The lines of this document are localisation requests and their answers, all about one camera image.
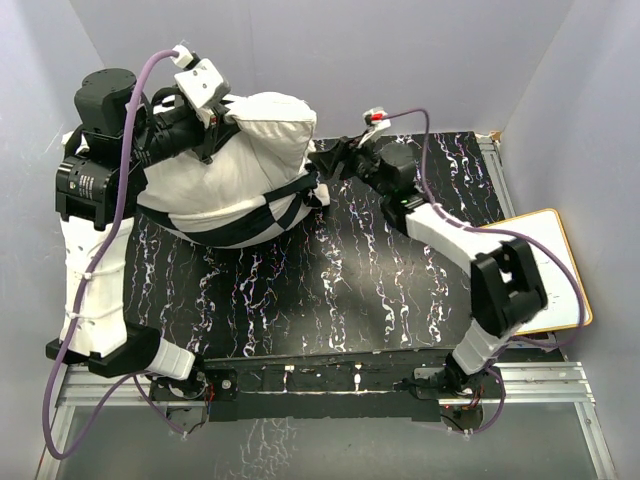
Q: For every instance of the whiteboard with orange frame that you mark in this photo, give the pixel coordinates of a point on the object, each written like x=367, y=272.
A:
x=562, y=309

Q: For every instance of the aluminium frame rail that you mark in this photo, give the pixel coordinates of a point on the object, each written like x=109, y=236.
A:
x=523, y=383

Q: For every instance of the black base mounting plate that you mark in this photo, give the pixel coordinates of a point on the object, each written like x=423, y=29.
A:
x=341, y=386

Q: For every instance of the black white checkered pillowcase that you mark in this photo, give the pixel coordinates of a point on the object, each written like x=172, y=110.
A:
x=250, y=220

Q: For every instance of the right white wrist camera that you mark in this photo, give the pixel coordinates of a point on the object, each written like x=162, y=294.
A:
x=376, y=124

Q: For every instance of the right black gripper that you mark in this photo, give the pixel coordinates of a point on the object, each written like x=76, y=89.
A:
x=347, y=151

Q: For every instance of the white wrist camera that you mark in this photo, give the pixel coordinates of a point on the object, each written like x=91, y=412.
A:
x=200, y=83
x=376, y=124

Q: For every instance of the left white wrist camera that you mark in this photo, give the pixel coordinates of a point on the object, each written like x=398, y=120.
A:
x=200, y=83

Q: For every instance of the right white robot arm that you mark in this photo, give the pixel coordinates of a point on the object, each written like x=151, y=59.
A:
x=506, y=289

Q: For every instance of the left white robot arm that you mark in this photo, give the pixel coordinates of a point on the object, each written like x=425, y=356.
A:
x=115, y=116

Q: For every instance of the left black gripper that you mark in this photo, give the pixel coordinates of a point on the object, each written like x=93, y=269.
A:
x=207, y=138

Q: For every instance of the white pillow insert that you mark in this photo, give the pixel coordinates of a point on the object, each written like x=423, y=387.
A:
x=268, y=152

